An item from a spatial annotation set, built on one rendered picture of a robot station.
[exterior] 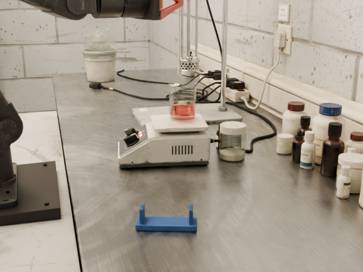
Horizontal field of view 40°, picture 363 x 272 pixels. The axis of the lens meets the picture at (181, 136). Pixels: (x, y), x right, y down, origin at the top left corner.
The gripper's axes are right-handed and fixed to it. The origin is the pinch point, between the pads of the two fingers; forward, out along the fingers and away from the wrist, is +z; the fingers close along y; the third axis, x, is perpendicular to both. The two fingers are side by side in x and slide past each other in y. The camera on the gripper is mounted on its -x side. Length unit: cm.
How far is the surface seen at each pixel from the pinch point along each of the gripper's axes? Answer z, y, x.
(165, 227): -23, -29, 34
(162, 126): -6.2, -3.1, 25.8
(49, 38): 56, 231, 30
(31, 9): 46, 235, 12
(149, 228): -24, -28, 34
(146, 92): 30, 66, 34
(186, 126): -1.8, -5.6, 25.8
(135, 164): -12.4, -1.7, 33.7
